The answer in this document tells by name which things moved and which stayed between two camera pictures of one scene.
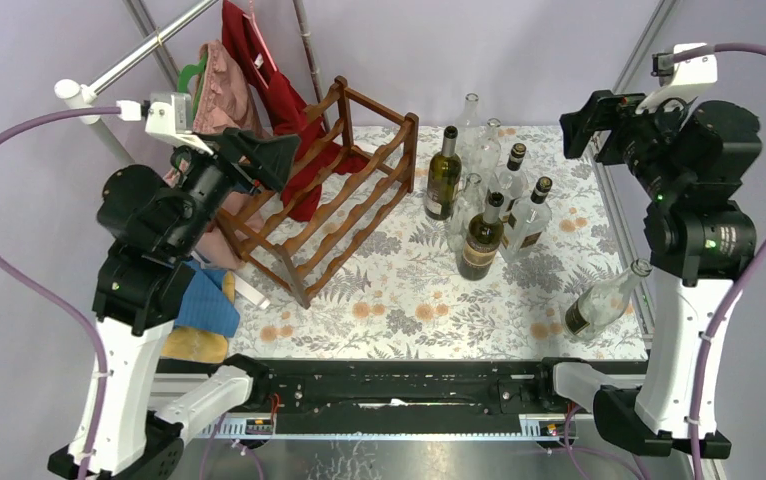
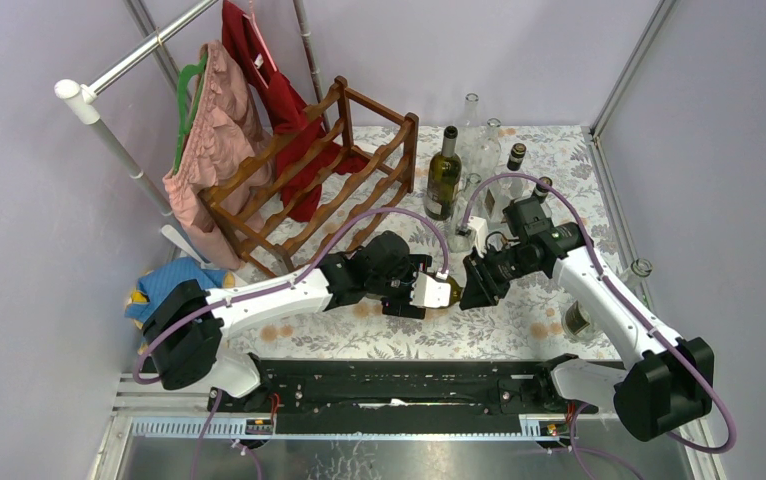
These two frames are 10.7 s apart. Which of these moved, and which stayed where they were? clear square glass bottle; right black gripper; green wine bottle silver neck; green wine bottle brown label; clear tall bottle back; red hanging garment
Moved: green wine bottle brown label; right black gripper
Stayed: green wine bottle silver neck; clear tall bottle back; red hanging garment; clear square glass bottle
